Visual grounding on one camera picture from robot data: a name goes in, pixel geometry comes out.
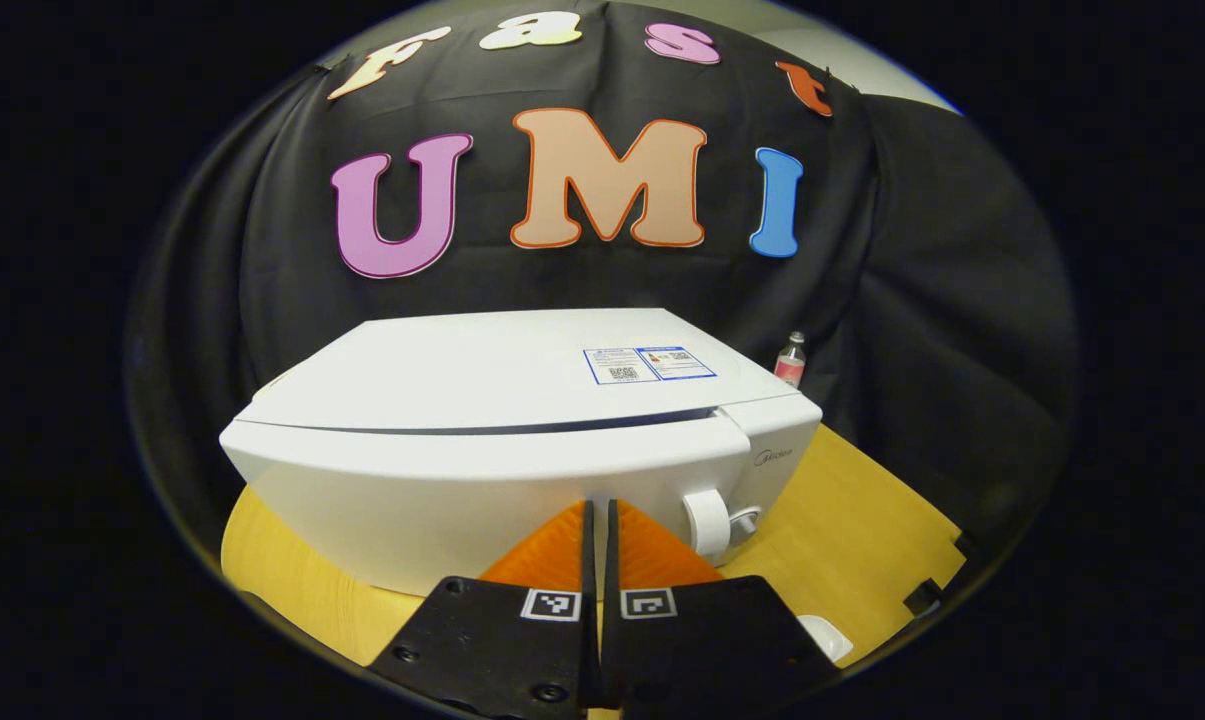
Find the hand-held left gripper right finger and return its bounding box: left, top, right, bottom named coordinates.
left=602, top=498, right=843, bottom=720

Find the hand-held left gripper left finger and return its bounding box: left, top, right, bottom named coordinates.
left=367, top=498, right=601, bottom=720

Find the white square plate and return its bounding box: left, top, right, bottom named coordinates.
left=797, top=613, right=854, bottom=664

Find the white microwave oven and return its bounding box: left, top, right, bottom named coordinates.
left=219, top=307, right=823, bottom=598

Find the small bottle with pink label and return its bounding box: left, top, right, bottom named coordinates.
left=774, top=331, right=808, bottom=389

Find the black backdrop cloth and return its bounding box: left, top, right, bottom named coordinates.
left=127, top=0, right=1078, bottom=641

